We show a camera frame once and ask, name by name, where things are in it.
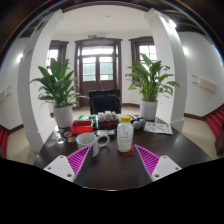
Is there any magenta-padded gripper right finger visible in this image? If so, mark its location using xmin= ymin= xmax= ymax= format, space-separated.
xmin=133 ymin=143 xmax=183 ymax=184

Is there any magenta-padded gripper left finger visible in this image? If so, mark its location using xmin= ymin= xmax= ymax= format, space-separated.
xmin=43 ymin=144 xmax=95 ymax=185

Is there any clear bottle with yellow cap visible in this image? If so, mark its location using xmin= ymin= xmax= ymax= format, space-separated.
xmin=116 ymin=114 xmax=135 ymax=154

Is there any round pale sticker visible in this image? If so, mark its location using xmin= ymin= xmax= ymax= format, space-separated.
xmin=45 ymin=139 xmax=57 ymax=149

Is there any white speckled mug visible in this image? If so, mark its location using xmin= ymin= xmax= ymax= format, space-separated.
xmin=75 ymin=132 xmax=111 ymax=158

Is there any printed magazine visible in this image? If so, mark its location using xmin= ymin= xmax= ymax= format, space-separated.
xmin=143 ymin=121 xmax=174 ymax=136

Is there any flat round red coaster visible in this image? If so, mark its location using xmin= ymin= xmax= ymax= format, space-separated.
xmin=118 ymin=144 xmax=136 ymax=157

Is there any red plastic box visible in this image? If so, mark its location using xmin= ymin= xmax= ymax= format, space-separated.
xmin=69 ymin=119 xmax=94 ymax=136

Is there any grey dumbbell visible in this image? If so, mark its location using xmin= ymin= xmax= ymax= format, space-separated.
xmin=132 ymin=117 xmax=147 ymax=131

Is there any green box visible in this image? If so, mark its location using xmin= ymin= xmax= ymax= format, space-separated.
xmin=78 ymin=114 xmax=100 ymax=130

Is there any wooden tray with small items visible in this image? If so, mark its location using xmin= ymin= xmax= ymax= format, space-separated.
xmin=96 ymin=110 xmax=120 ymax=131

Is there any large leafy plant, white pot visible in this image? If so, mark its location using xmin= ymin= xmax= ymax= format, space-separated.
xmin=29 ymin=58 xmax=90 ymax=129

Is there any slender leafy plant, white pot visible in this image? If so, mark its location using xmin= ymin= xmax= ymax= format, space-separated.
xmin=125 ymin=53 xmax=181 ymax=122

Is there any white wall radiator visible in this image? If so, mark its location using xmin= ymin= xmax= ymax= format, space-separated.
xmin=192 ymin=74 xmax=218 ymax=93
xmin=0 ymin=87 xmax=12 ymax=103

